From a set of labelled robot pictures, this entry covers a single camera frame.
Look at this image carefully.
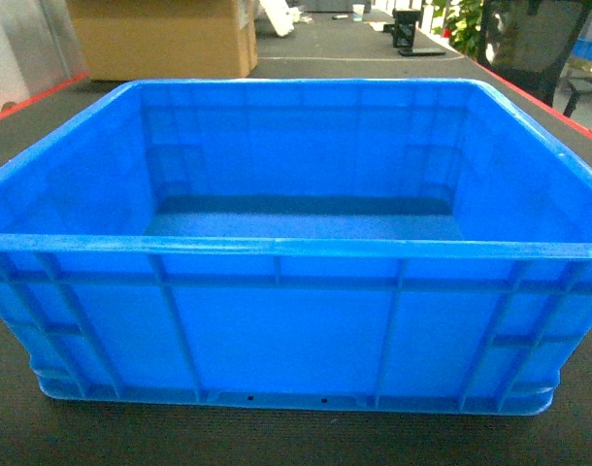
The green potted plant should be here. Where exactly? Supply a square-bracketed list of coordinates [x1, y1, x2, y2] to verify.
[427, 0, 483, 58]

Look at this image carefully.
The black office chair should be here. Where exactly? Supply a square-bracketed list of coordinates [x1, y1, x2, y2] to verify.
[477, 1, 592, 107]

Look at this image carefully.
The brown cardboard box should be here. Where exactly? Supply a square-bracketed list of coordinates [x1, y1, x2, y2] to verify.
[67, 0, 258, 82]

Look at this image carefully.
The white paper cup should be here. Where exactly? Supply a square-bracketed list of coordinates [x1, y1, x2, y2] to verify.
[352, 4, 365, 22]

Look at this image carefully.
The black metal stand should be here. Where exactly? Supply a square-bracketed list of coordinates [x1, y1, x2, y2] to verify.
[391, 9, 445, 57]

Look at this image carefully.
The large blue plastic crate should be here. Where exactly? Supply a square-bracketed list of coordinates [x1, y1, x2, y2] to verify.
[0, 79, 592, 416]

